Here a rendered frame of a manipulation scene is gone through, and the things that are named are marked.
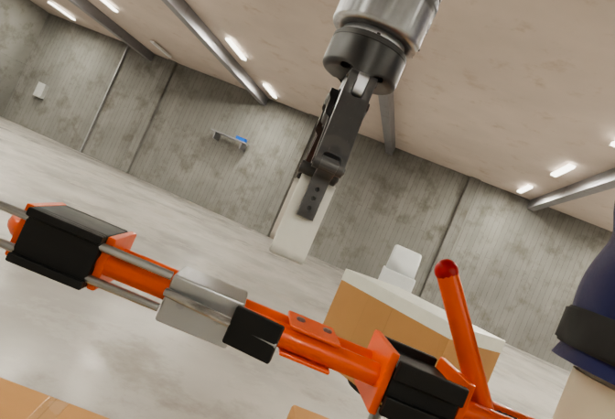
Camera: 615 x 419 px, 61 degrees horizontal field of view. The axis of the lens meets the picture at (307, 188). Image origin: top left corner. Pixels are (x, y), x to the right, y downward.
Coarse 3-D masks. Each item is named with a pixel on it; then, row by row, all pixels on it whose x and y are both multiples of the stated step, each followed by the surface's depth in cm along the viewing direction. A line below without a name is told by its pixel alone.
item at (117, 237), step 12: (36, 204) 46; (48, 204) 49; (60, 204) 52; (60, 216) 46; (72, 216) 48; (84, 216) 51; (96, 228) 47; (108, 228) 50; (120, 228) 52; (12, 240) 46; (108, 240) 46; (120, 240) 48; (132, 240) 52; (96, 264) 46; (96, 276) 46; (96, 288) 47
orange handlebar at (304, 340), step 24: (120, 264) 46; (144, 288) 47; (264, 312) 51; (288, 312) 53; (288, 336) 47; (312, 336) 47; (336, 336) 51; (312, 360) 48; (336, 360) 48; (360, 360) 48; (480, 408) 49; (504, 408) 53
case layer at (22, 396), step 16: (0, 384) 120; (16, 384) 123; (0, 400) 114; (16, 400) 116; (32, 400) 119; (48, 400) 122; (0, 416) 108; (16, 416) 111; (32, 416) 113; (48, 416) 115; (64, 416) 118; (80, 416) 121; (96, 416) 124
